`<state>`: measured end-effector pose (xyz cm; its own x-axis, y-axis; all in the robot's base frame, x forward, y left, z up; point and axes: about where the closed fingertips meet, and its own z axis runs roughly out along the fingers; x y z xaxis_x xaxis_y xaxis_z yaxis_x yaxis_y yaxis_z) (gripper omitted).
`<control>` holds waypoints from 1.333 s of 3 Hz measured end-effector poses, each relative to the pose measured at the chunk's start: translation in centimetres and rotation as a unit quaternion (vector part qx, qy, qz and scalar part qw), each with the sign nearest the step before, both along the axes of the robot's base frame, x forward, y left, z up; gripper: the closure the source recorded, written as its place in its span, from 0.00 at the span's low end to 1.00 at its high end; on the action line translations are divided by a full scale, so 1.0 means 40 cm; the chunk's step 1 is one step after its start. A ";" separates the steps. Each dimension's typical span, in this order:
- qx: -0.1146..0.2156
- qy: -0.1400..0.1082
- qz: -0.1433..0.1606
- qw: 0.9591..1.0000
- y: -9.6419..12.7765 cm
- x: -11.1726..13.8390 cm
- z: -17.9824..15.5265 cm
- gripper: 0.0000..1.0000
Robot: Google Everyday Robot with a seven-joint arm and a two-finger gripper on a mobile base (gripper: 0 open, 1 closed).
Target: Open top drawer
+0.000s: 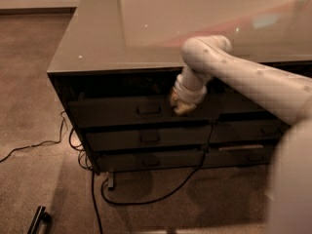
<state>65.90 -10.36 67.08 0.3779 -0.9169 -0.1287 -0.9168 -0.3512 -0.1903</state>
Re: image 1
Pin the black object on floor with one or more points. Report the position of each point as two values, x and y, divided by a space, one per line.
41 217

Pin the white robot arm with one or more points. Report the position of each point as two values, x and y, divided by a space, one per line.
285 95

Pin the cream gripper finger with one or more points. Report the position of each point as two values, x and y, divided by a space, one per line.
184 108
173 98

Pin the dark grey drawer cabinet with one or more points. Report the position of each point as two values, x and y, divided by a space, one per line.
132 48

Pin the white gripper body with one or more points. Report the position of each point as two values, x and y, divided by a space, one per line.
189 95

